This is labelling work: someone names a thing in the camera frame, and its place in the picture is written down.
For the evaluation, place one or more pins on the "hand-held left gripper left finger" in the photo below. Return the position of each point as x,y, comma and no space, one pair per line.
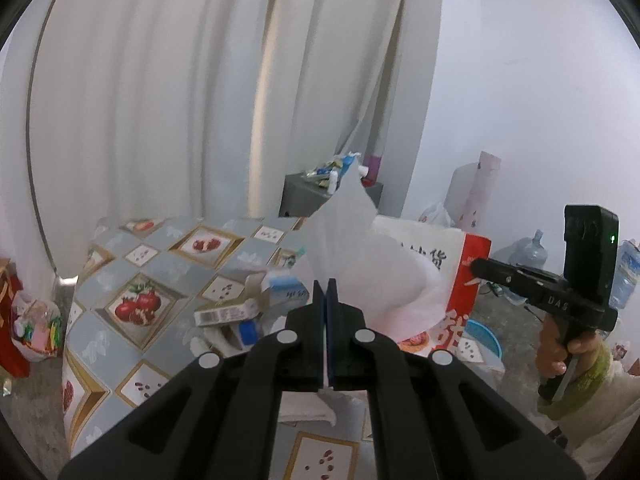
305,345

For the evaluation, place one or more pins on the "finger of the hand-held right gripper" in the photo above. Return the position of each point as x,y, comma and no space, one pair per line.
492,271

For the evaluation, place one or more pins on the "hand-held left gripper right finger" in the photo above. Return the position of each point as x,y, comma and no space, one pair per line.
345,350

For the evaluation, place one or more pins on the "red white paper bag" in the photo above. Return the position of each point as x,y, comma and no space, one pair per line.
465,300

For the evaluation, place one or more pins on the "person's right hand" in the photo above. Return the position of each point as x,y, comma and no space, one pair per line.
547,355

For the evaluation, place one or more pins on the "clear water bottle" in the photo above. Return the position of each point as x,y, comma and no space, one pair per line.
627,275

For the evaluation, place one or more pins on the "large water jug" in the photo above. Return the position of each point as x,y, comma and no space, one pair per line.
530,252

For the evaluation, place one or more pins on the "blue white carton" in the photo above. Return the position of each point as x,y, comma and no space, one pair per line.
287,292

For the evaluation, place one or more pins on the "small blue white box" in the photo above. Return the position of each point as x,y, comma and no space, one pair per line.
247,332

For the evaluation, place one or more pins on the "blue plastic basin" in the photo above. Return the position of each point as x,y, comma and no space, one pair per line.
482,335

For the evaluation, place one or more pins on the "white folded tissue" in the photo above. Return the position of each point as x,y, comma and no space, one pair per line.
305,410

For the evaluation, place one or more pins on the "white printed plastic bag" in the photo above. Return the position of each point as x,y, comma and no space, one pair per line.
437,216

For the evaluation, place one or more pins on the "white barcode box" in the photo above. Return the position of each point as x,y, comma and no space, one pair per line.
225,312

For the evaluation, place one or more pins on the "pink patterned roll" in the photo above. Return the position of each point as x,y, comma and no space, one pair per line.
482,185

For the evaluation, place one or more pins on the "grey cabinet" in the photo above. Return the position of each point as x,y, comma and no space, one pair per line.
305,195

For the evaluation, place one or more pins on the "purple box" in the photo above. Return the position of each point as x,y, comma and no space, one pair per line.
372,167

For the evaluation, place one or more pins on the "small white bottle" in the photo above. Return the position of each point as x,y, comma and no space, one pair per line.
332,182

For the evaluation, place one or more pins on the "colourful toiletry tube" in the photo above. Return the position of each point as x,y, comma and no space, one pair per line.
317,172

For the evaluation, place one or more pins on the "fruit print tablecloth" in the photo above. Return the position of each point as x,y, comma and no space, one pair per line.
100,340

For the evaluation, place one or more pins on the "clear bag of colourful items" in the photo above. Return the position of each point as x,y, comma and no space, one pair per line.
37,330

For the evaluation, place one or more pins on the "red gift bag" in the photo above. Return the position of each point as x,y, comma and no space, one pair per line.
12,340

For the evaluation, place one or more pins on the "white curtain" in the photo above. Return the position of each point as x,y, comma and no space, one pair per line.
150,85

